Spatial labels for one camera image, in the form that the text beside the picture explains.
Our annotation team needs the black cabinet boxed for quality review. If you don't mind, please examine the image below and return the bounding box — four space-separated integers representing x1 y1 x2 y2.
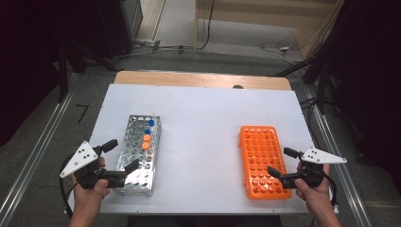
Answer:
96 0 144 60

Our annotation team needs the aluminium floor rail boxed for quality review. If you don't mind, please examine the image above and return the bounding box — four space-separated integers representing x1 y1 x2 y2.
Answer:
301 89 375 227
0 74 79 223

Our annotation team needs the dark curtain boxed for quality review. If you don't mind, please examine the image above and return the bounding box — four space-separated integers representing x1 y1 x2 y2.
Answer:
0 0 98 148
315 0 401 187

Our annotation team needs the person's right hand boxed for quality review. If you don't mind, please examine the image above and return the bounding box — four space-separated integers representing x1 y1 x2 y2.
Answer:
294 165 332 206

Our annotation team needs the grey floor cable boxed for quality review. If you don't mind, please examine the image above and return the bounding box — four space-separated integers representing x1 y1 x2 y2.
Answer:
113 39 197 61

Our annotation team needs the black hanging cable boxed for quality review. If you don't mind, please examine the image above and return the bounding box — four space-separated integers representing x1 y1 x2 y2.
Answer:
194 0 217 51

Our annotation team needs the person's left hand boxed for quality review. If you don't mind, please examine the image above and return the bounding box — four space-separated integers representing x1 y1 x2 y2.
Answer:
71 175 112 206

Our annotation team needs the person's dark clothing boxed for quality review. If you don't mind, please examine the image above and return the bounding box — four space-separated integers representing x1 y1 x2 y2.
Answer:
126 215 283 227

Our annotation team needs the orange plastic test tube rack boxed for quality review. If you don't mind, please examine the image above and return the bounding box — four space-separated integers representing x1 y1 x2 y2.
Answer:
238 125 293 201

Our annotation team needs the black metal stand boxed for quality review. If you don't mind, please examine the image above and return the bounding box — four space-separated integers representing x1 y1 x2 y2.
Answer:
268 56 330 115
57 42 122 103

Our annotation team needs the metal test tube rack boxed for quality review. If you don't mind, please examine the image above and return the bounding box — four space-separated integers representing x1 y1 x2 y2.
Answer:
113 113 163 197

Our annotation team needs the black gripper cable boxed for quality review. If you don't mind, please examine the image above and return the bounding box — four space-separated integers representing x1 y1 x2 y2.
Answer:
59 156 76 219
326 174 340 206

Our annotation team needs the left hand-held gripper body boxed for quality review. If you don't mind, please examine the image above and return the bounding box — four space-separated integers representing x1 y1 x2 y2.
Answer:
59 140 128 190

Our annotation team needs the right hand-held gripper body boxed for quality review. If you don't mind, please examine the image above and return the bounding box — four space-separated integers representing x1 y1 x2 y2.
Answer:
279 147 348 190

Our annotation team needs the white board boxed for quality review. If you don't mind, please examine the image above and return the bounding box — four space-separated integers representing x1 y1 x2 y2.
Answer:
64 83 320 216

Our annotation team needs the white floor cable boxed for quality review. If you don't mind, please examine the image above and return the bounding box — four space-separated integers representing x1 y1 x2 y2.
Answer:
258 40 301 65

